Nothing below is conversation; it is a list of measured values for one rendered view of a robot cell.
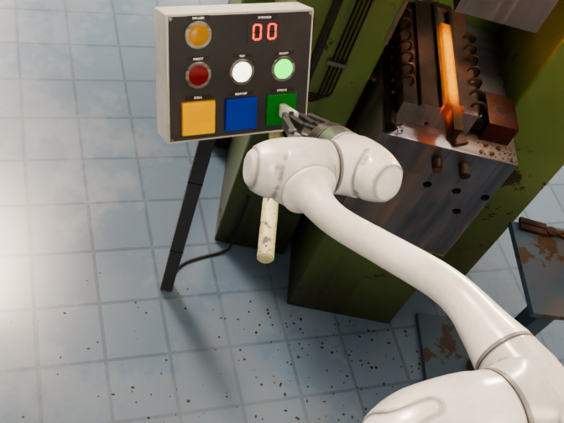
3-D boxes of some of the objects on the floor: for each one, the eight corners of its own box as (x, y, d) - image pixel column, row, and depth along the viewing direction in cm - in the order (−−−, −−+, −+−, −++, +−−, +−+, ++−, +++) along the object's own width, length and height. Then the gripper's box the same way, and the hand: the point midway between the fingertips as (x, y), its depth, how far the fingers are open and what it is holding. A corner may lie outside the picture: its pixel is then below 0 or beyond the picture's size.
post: (171, 292, 250) (239, 56, 166) (159, 290, 249) (221, 52, 165) (173, 282, 252) (241, 44, 168) (161, 279, 251) (224, 40, 167)
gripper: (302, 165, 149) (255, 127, 168) (357, 158, 155) (305, 122, 174) (305, 130, 146) (256, 96, 165) (361, 124, 151) (308, 91, 171)
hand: (288, 114), depth 167 cm, fingers closed
